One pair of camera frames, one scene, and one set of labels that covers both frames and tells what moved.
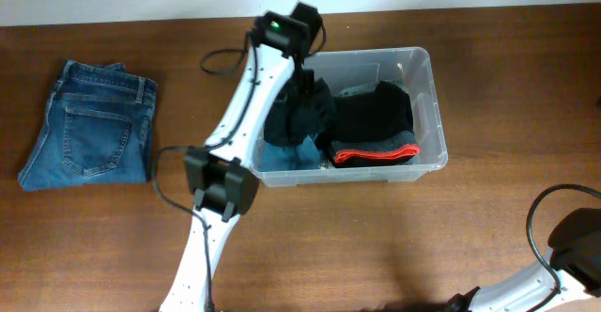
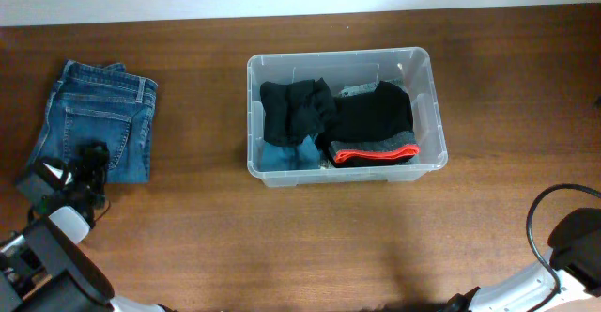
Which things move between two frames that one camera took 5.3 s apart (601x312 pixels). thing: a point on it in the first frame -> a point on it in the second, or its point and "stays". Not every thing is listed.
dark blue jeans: (97, 130) stays
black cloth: (303, 108) stays
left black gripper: (306, 89) -> (93, 174)
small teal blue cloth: (306, 156) stays
